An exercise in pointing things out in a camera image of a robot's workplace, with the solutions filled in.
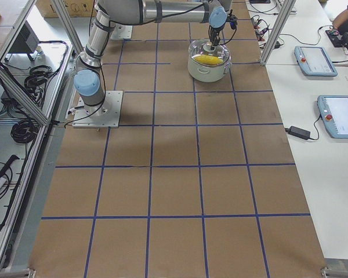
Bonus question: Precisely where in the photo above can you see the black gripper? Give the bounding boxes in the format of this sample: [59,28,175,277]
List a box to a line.
[208,25,222,47]

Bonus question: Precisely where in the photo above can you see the aluminium frame post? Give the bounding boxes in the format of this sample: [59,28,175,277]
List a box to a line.
[260,0,296,65]

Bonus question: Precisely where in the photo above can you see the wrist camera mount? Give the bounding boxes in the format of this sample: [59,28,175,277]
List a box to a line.
[226,9,238,30]

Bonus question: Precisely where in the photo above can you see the glass pot lid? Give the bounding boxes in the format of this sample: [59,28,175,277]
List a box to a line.
[188,39,230,67]

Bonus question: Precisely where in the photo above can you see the near teach pendant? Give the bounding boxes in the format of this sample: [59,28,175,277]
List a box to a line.
[317,95,348,139]

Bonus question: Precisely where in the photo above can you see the pale green cooking pot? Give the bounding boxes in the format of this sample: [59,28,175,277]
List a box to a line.
[187,39,231,83]

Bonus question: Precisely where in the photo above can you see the grey control box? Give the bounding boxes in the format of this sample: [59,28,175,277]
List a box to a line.
[4,20,39,62]

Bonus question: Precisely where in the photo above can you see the far teach pendant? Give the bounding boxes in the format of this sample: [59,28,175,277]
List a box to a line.
[294,46,338,77]

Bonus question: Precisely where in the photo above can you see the coiled black cables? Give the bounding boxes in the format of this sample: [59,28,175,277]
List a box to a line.
[10,65,55,144]

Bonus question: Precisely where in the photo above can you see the black power brick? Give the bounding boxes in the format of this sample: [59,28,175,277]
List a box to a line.
[285,126,310,140]

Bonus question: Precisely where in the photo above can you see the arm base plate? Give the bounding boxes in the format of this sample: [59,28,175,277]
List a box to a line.
[71,91,124,128]
[110,24,133,41]

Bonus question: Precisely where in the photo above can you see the teach pendant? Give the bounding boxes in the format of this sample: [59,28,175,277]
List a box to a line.
[294,46,338,77]
[317,95,348,139]

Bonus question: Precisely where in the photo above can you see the yellow corn cob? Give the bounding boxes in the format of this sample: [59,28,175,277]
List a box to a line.
[193,54,223,66]

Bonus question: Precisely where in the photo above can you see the cardboard box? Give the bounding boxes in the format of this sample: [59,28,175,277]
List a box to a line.
[35,0,96,18]

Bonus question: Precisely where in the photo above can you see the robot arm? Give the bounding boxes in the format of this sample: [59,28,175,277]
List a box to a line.
[74,1,235,116]

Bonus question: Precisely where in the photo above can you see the aluminium frame rail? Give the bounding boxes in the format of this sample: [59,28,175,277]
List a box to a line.
[0,62,50,126]

